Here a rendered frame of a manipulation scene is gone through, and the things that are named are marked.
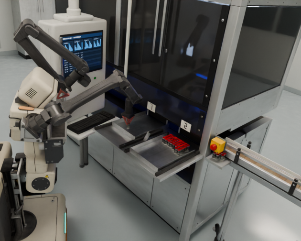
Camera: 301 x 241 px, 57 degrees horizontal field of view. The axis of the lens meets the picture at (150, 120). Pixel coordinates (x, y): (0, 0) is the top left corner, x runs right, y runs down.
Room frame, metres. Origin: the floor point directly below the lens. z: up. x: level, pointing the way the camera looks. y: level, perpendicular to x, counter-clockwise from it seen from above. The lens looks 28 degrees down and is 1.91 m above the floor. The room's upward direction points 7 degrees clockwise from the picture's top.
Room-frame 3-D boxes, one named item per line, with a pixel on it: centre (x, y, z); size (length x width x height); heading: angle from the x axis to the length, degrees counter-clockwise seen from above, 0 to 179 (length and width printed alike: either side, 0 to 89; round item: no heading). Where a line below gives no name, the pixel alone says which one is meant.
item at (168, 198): (2.60, 0.02, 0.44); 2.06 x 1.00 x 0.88; 46
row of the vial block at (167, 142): (1.57, -0.16, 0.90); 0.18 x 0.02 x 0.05; 45
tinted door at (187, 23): (1.72, -0.19, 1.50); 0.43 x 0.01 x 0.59; 46
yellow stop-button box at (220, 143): (1.50, -0.44, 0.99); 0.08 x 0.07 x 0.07; 136
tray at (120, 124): (1.83, 0.07, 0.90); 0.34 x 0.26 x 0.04; 136
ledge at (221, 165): (1.52, -0.48, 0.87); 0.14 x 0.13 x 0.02; 136
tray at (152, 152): (1.51, -0.10, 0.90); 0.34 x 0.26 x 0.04; 136
